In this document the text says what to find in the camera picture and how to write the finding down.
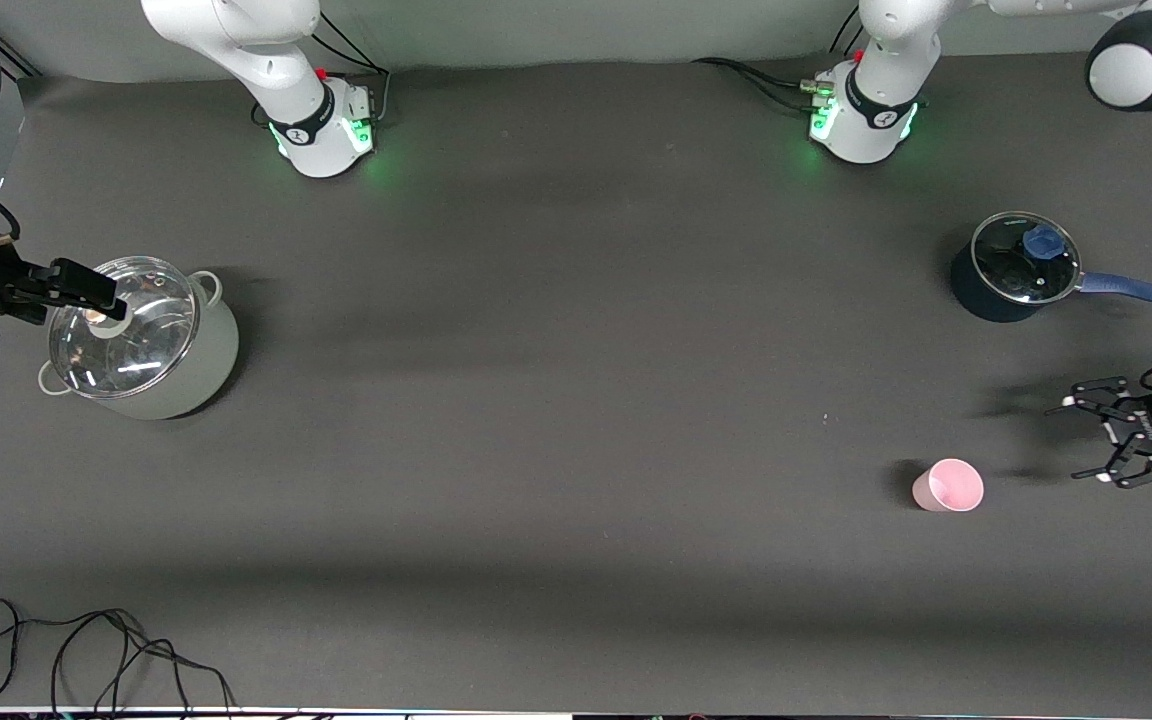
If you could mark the pink plastic cup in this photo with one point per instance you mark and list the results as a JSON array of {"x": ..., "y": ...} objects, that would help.
[{"x": 948, "y": 487}]

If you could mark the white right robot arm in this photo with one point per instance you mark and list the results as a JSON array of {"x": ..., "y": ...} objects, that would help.
[{"x": 286, "y": 60}]

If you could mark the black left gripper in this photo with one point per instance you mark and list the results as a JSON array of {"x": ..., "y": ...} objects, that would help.
[{"x": 1149, "y": 427}]

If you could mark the dark grey table cloth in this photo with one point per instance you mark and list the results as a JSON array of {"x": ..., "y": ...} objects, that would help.
[{"x": 576, "y": 450}]

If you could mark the pale green cooking pot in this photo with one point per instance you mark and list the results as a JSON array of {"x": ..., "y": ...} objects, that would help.
[{"x": 206, "y": 370}]

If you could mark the glass lid with blue knob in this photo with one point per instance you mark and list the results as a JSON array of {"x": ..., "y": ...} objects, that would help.
[{"x": 1011, "y": 275}]

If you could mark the aluminium frame rail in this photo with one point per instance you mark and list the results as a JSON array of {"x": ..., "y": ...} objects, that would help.
[{"x": 16, "y": 62}]

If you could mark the dark blue saucepan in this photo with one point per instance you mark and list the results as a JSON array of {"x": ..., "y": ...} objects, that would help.
[{"x": 971, "y": 300}]

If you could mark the glass pot lid, beige knob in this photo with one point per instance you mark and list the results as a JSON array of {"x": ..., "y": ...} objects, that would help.
[{"x": 136, "y": 345}]

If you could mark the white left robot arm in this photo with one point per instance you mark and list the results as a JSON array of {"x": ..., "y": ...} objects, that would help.
[{"x": 881, "y": 90}]

